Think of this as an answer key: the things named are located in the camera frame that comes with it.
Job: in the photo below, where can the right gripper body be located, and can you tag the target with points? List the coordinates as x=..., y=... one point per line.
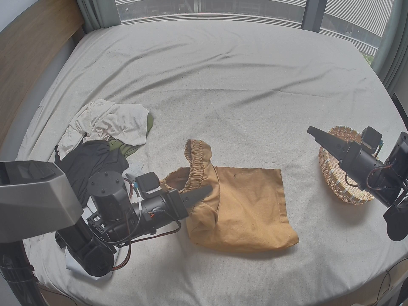
x=360, y=163

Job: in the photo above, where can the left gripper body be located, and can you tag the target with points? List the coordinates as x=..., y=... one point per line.
x=162, y=209

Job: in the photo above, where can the tan shorts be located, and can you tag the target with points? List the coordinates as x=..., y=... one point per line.
x=248, y=209

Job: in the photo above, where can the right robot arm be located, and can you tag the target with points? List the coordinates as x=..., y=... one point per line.
x=398, y=158

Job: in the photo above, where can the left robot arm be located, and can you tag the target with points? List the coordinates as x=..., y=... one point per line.
x=105, y=190

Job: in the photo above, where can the round woven basket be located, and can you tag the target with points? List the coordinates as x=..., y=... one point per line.
x=331, y=174

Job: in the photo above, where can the pale blue garment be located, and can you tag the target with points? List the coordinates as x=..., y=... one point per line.
x=134, y=170

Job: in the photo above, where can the green garment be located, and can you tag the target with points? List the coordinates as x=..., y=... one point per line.
x=127, y=150

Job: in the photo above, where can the black garment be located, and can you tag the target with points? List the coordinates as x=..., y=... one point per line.
x=89, y=161

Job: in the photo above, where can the white garment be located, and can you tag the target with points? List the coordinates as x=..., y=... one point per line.
x=111, y=119

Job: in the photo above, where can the grey-green curtain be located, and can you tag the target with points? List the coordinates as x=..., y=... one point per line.
x=393, y=43
x=95, y=5

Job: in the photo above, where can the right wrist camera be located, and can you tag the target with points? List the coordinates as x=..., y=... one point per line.
x=371, y=139

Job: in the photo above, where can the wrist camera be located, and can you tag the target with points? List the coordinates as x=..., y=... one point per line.
x=146, y=182
x=371, y=139

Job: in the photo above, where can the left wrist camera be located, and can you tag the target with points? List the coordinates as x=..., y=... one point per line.
x=146, y=182

